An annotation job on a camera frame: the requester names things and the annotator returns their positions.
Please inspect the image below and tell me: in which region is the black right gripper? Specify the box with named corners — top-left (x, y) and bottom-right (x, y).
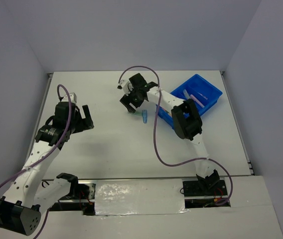
top-left (120, 87), bottom-right (144, 114)

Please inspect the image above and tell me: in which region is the blue correction tape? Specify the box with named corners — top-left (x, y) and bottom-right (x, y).
top-left (142, 110), bottom-right (147, 124)

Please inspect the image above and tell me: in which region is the light blue highlighter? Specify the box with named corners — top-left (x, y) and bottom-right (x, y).
top-left (183, 89), bottom-right (192, 100)

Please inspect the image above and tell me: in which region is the purple pink highlighter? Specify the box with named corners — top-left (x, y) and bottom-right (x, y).
top-left (190, 94), bottom-right (206, 108)

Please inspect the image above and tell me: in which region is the green correction tape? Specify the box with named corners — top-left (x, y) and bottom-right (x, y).
top-left (128, 112), bottom-right (142, 117)

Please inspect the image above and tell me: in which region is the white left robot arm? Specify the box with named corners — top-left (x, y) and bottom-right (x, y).
top-left (0, 102), bottom-right (94, 236)

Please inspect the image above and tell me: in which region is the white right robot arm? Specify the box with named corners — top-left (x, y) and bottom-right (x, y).
top-left (117, 73), bottom-right (220, 195)

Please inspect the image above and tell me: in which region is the blue divided plastic tray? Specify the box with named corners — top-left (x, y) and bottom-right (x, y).
top-left (170, 74), bottom-right (223, 116)

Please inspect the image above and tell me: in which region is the silver taped front panel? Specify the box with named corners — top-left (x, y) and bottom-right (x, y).
top-left (95, 179), bottom-right (186, 216)

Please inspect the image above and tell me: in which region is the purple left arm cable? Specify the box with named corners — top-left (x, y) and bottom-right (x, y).
top-left (0, 84), bottom-right (74, 239)

